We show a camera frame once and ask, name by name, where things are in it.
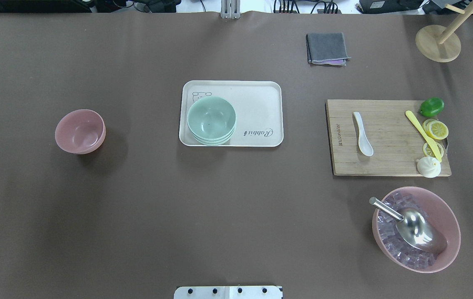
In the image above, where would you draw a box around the white ceramic spoon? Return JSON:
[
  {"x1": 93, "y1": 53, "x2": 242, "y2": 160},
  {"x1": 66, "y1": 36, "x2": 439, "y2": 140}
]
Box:
[{"x1": 353, "y1": 111, "x2": 374, "y2": 157}]

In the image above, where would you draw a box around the small pink bowl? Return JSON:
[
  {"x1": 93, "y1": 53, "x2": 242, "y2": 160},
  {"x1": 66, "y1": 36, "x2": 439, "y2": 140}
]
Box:
[{"x1": 55, "y1": 109, "x2": 106, "y2": 154}]

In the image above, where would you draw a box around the green bowl stack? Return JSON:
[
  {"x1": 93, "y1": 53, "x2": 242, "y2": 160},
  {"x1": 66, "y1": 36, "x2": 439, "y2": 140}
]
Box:
[{"x1": 187, "y1": 96, "x2": 236, "y2": 146}]

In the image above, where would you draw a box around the lemon slice stack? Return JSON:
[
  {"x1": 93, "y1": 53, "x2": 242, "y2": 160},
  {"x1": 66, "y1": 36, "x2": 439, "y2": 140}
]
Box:
[{"x1": 422, "y1": 119, "x2": 449, "y2": 140}]

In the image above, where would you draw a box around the large pink ice bowl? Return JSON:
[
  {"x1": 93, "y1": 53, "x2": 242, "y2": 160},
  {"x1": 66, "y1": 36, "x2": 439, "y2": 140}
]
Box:
[{"x1": 372, "y1": 186, "x2": 461, "y2": 274}]

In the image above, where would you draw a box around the white rabbit tray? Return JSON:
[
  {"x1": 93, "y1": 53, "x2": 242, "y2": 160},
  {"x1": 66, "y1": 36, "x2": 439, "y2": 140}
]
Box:
[{"x1": 178, "y1": 80, "x2": 284, "y2": 147}]

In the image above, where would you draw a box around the bamboo cutting board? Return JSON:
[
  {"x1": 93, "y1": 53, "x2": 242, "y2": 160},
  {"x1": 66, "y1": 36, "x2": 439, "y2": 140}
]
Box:
[{"x1": 325, "y1": 99, "x2": 452, "y2": 177}]

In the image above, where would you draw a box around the grey folded cloth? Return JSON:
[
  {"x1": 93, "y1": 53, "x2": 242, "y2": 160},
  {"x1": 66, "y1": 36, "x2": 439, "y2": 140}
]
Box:
[{"x1": 305, "y1": 32, "x2": 350, "y2": 66}]

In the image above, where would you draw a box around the single lemon slice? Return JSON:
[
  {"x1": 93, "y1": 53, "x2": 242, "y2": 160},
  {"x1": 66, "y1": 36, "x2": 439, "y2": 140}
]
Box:
[{"x1": 422, "y1": 142, "x2": 445, "y2": 158}]

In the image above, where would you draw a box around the yellow plastic knife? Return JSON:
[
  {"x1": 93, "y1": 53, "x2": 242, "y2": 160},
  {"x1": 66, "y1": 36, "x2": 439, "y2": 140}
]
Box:
[{"x1": 404, "y1": 110, "x2": 442, "y2": 162}]

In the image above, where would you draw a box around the metal ice scoop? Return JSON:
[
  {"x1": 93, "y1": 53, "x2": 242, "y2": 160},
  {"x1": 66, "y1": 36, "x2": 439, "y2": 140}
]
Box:
[{"x1": 369, "y1": 197, "x2": 448, "y2": 254}]

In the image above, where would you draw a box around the green lime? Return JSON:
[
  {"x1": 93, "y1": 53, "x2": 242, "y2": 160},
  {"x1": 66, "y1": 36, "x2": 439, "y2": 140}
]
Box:
[{"x1": 419, "y1": 97, "x2": 444, "y2": 118}]

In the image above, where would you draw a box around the wooden cup tree stand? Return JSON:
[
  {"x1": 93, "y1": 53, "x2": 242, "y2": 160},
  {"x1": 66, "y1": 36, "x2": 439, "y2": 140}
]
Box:
[{"x1": 415, "y1": 1, "x2": 473, "y2": 63}]

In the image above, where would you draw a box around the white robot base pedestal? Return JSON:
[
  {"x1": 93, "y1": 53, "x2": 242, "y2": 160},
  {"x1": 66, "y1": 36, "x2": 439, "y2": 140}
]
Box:
[{"x1": 174, "y1": 285, "x2": 283, "y2": 299}]

